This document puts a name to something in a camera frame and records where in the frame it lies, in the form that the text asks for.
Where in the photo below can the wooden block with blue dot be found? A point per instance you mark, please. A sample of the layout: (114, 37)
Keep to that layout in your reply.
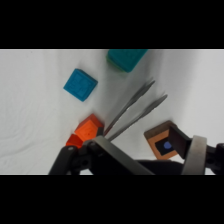
(159, 141)

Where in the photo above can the blue cube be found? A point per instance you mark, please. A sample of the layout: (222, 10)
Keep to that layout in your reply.
(80, 84)

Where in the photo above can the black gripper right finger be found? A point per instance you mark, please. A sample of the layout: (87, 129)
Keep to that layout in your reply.
(195, 156)

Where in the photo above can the metal tongs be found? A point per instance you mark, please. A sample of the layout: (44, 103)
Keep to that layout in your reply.
(135, 108)

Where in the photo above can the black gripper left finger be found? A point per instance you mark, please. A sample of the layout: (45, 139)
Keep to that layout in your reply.
(100, 156)

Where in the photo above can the orange cube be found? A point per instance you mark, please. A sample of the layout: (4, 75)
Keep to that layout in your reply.
(89, 128)

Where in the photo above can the teal cube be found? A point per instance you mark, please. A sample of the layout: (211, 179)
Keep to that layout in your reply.
(128, 59)

